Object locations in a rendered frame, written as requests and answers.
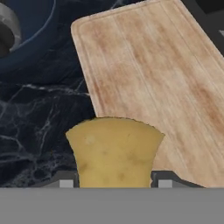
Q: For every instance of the light wooden cutting board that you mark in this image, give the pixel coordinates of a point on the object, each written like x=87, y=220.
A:
x=159, y=84

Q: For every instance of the dark grey hob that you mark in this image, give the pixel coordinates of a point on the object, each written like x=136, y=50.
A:
x=209, y=23

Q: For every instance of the dark blue round plate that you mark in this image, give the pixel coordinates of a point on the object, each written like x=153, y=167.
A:
x=43, y=38

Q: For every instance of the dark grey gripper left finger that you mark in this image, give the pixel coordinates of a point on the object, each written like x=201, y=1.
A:
x=66, y=180

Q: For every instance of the grey and black round object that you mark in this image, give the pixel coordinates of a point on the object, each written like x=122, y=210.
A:
x=8, y=32

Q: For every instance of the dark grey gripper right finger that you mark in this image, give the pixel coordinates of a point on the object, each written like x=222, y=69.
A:
x=166, y=180

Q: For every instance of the yellow sponge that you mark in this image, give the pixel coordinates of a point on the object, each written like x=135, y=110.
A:
x=114, y=151

